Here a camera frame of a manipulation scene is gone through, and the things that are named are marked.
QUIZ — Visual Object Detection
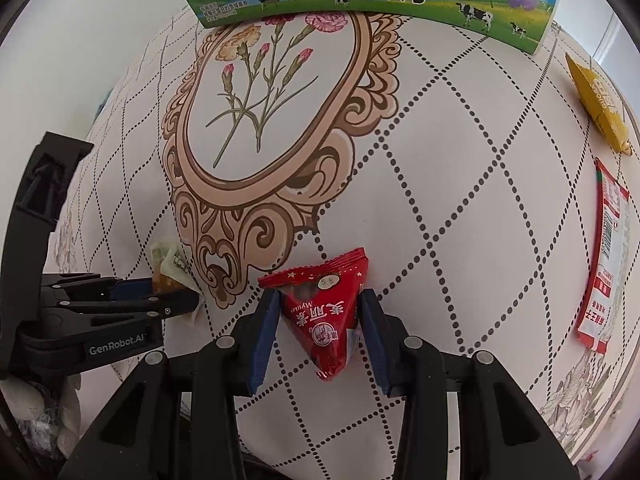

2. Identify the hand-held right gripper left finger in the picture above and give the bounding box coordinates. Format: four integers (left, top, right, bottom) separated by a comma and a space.
57, 290, 281, 480

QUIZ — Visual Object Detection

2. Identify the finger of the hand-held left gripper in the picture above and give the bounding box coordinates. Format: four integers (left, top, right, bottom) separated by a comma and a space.
42, 272, 161, 301
30, 292, 201, 333

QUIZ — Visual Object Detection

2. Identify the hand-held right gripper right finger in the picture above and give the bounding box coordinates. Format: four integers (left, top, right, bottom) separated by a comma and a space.
361, 289, 581, 480

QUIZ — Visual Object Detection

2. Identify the clear small cake packet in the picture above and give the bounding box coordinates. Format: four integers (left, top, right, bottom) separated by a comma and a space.
150, 241, 206, 326

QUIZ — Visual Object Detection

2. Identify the red triangular snack packet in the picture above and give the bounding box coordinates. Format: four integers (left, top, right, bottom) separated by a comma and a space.
257, 247, 368, 383

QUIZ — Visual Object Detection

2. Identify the floral quilted bed mat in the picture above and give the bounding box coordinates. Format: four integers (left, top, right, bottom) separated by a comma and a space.
50, 10, 640, 466

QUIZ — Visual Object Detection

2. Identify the red white long packet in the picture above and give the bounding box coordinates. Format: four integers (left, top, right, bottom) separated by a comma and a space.
575, 157, 631, 356

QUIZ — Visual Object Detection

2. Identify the small yellow snack packet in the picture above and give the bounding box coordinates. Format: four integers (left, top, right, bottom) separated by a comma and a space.
565, 52, 633, 156

